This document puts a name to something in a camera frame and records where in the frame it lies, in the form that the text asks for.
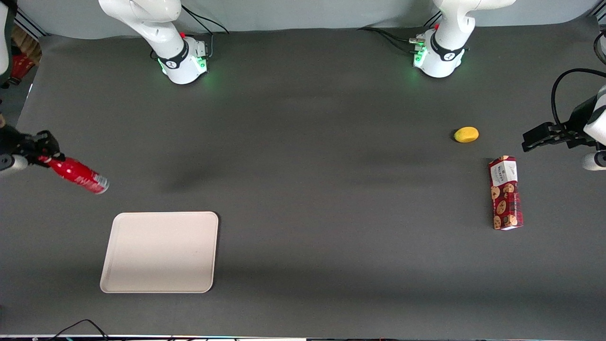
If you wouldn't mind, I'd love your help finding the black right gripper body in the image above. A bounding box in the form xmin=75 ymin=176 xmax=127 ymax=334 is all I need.
xmin=0 ymin=124 xmax=34 ymax=159

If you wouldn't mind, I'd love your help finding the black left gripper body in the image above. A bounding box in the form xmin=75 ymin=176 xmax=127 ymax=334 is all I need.
xmin=563 ymin=96 xmax=600 ymax=149

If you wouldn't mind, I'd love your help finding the red coke bottle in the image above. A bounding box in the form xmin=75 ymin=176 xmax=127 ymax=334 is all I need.
xmin=38 ymin=155 xmax=110 ymax=195

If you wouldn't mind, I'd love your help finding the beige plastic tray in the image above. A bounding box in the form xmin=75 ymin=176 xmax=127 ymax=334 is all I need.
xmin=99 ymin=211 xmax=219 ymax=294

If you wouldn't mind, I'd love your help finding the red tartan cookie box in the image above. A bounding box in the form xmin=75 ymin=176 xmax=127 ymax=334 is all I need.
xmin=488 ymin=155 xmax=524 ymax=231

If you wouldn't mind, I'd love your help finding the red background item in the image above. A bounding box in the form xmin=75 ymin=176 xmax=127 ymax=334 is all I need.
xmin=9 ymin=51 xmax=42 ymax=87

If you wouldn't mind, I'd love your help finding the yellow lemon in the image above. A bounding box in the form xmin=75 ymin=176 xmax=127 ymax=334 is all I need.
xmin=454 ymin=126 xmax=480 ymax=143

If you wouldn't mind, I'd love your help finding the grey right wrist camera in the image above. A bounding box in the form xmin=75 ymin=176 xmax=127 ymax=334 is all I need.
xmin=0 ymin=155 xmax=29 ymax=172

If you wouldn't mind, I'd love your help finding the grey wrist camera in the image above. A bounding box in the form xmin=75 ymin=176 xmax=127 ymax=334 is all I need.
xmin=0 ymin=155 xmax=29 ymax=172
xmin=582 ymin=151 xmax=606 ymax=171

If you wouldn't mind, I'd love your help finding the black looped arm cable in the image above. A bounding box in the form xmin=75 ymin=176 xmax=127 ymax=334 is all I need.
xmin=551 ymin=68 xmax=606 ymax=129

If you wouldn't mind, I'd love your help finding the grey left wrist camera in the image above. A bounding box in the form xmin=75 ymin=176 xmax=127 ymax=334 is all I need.
xmin=582 ymin=151 xmax=606 ymax=171

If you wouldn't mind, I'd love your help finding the aluminium frame bar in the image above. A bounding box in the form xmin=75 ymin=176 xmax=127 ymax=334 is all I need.
xmin=13 ymin=9 xmax=49 ymax=39

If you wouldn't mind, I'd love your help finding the thin black table-edge cable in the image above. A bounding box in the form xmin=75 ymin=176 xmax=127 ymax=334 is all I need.
xmin=46 ymin=319 xmax=110 ymax=341

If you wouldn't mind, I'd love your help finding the black base cable bundle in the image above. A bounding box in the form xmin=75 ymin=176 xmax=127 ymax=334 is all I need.
xmin=357 ymin=27 xmax=425 ymax=54

